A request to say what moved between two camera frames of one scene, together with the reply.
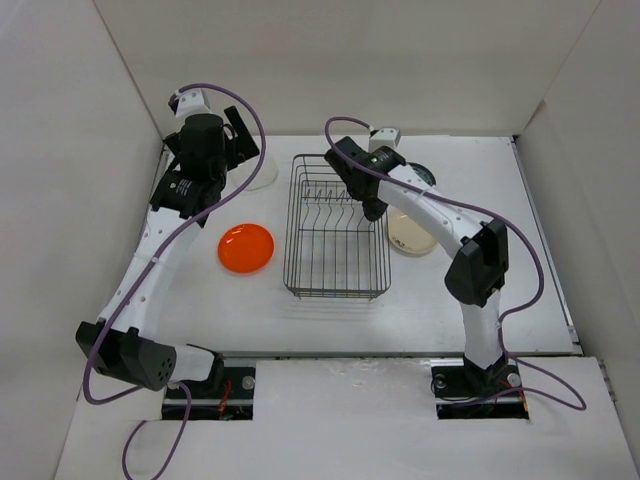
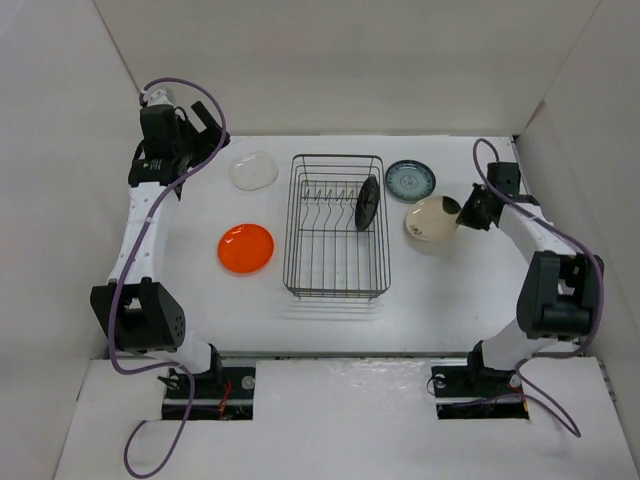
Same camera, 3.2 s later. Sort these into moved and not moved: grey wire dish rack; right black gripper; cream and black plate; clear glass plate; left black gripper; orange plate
Moved: right black gripper; cream and black plate; left black gripper
Not moved: orange plate; clear glass plate; grey wire dish rack
